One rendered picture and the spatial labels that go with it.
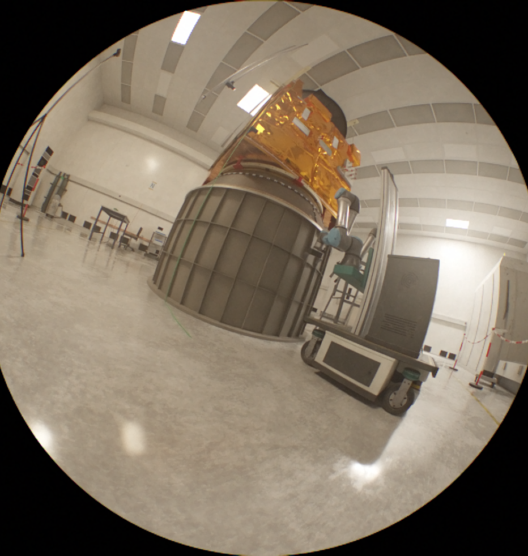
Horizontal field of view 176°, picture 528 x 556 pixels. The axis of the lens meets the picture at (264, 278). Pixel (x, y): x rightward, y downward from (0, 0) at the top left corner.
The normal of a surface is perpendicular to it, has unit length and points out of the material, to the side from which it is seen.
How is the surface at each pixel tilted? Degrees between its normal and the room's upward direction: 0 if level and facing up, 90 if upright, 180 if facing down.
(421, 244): 90
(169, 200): 90
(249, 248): 90
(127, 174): 90
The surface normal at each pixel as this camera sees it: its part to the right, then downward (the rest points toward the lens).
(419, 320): -0.78, -0.32
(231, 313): 0.19, 0.01
